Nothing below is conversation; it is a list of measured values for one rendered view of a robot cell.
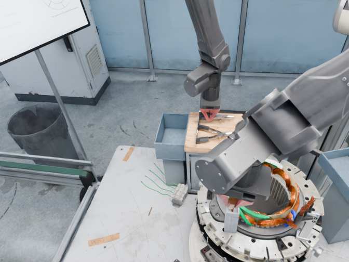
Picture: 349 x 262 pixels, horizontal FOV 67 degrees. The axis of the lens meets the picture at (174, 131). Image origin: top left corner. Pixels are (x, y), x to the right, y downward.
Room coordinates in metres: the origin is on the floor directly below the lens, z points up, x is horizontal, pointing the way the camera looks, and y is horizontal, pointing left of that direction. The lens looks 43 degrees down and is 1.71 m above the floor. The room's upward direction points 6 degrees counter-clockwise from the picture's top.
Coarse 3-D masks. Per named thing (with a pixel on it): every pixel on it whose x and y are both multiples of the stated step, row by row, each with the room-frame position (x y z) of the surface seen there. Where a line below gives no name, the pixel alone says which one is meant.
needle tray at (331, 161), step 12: (324, 156) 0.51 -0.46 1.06; (336, 156) 0.53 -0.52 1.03; (348, 156) 0.53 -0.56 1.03; (324, 168) 0.49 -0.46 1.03; (336, 168) 0.49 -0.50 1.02; (348, 168) 0.49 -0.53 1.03; (336, 180) 0.44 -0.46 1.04; (348, 180) 0.44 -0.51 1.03; (336, 192) 0.43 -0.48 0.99; (348, 192) 0.39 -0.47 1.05; (324, 204) 0.44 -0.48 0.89; (336, 204) 0.41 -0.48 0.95; (348, 204) 0.38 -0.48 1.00; (324, 216) 0.42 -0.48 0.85; (336, 216) 0.39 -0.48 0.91; (348, 216) 0.36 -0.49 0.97; (324, 228) 0.40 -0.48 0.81; (336, 228) 0.37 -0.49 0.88; (348, 228) 0.36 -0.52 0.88; (336, 240) 0.36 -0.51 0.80
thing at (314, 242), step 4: (312, 236) 0.26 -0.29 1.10; (308, 240) 0.25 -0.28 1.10; (312, 240) 0.25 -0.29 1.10; (316, 240) 0.25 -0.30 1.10; (308, 244) 0.24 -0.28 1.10; (312, 244) 0.24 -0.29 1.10; (316, 244) 0.24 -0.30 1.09; (312, 248) 0.23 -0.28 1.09; (308, 252) 0.23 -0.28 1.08; (304, 256) 0.23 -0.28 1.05
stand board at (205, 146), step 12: (192, 120) 0.74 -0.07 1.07; (204, 120) 0.74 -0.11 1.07; (216, 120) 0.73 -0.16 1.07; (228, 120) 0.72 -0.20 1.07; (240, 120) 0.72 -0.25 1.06; (192, 132) 0.68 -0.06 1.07; (204, 132) 0.67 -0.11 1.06; (192, 144) 0.62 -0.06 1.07; (204, 144) 0.61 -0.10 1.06; (216, 144) 0.61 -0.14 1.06
